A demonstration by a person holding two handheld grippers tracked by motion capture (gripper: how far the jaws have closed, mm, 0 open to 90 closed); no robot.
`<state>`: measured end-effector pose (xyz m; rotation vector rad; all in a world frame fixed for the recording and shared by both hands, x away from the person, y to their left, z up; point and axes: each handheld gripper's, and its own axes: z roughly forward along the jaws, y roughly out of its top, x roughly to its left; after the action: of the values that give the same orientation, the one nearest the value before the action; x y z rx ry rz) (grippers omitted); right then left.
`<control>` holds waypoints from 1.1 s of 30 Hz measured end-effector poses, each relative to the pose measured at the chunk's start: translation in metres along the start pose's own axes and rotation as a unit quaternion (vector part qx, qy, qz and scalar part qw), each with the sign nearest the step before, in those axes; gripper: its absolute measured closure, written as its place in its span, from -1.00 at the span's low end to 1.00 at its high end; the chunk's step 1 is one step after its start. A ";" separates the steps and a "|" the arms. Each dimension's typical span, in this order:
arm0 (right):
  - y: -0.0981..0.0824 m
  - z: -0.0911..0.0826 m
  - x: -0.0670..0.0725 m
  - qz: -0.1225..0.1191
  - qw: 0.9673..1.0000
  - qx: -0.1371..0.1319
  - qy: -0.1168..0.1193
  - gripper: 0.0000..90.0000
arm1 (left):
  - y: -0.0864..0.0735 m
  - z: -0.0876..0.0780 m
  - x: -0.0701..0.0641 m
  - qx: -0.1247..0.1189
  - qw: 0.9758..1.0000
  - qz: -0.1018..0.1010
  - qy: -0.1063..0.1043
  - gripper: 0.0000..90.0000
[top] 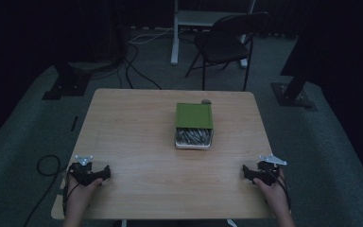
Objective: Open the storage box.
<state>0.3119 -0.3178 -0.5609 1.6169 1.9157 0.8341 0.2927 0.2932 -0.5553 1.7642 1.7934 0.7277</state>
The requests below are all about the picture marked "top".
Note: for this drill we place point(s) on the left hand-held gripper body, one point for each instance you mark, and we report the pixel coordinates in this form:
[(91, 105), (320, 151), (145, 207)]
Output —
[(83, 173)]

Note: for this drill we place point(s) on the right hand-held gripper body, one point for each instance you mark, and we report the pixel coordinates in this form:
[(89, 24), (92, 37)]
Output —
[(266, 173)]

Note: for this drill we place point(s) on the pile of metal screws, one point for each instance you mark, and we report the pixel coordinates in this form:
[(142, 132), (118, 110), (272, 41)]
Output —
[(193, 136)]

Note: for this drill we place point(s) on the green box sleeve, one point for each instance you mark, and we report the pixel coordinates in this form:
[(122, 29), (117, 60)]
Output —
[(194, 115)]

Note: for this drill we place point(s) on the person's left hand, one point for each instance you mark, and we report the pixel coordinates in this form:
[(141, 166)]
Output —
[(82, 195)]

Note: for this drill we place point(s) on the person's right hand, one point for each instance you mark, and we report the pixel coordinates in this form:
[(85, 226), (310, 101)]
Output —
[(272, 195)]

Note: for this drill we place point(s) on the white table leg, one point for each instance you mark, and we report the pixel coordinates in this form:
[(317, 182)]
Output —
[(124, 223)]

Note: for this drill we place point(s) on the short black floor strip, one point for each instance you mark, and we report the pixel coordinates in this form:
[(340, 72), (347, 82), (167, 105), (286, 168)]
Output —
[(74, 123)]

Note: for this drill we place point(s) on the small grey round object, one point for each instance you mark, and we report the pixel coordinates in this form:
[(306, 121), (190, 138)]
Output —
[(206, 101)]

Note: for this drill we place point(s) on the black stand base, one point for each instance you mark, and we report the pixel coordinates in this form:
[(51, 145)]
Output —
[(291, 94), (66, 88)]

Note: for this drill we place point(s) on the black folding chair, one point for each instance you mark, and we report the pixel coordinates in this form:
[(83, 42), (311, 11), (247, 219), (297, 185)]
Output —
[(223, 47)]

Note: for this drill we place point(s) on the white desk frame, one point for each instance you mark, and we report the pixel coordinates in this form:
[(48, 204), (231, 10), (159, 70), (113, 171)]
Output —
[(198, 19)]

